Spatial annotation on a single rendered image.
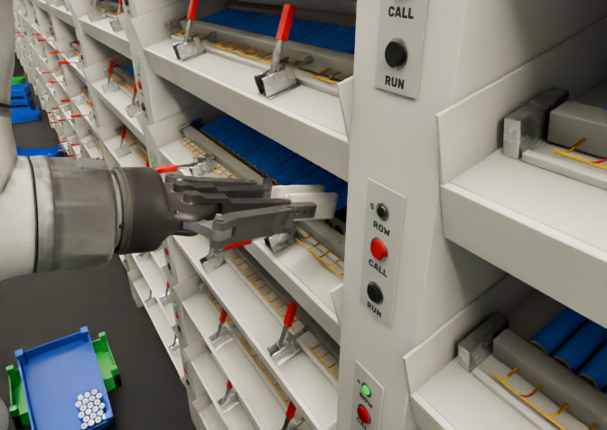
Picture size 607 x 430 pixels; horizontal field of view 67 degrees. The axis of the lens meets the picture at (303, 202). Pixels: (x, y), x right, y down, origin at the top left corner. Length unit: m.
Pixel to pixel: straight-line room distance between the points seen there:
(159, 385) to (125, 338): 0.29
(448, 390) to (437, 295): 0.09
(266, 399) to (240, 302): 0.20
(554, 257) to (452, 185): 0.07
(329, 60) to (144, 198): 0.24
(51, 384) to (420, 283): 1.45
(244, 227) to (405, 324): 0.16
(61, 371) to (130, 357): 0.24
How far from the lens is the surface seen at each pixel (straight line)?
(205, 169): 0.79
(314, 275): 0.52
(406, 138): 0.32
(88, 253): 0.38
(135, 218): 0.38
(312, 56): 0.52
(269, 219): 0.42
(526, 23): 0.33
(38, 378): 1.69
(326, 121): 0.41
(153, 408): 1.62
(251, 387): 0.92
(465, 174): 0.31
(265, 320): 0.75
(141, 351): 1.81
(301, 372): 0.68
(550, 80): 0.37
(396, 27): 0.32
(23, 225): 0.36
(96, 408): 1.57
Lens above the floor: 1.21
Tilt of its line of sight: 27 degrees down
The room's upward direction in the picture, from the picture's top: straight up
